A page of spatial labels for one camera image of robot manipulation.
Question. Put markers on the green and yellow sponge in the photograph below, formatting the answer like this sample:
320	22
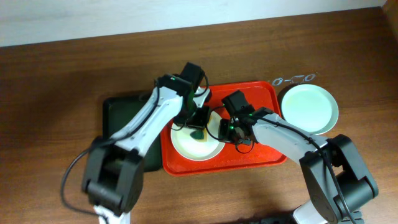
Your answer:
198	134

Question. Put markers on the light green plate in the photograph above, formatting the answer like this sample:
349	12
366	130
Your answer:
308	107

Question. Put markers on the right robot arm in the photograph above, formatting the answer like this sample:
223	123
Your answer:
338	181

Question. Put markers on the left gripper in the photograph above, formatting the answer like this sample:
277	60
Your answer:
198	121

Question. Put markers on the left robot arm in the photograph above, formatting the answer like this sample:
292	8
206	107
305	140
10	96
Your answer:
114	172

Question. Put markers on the black plastic tray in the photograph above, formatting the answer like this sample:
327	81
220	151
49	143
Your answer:
117	112

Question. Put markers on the white plate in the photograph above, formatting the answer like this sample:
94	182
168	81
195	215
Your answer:
195	149

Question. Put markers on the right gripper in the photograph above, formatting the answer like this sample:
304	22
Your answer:
224	130

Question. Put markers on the red plastic tray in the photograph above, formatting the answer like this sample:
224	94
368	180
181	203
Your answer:
259	94

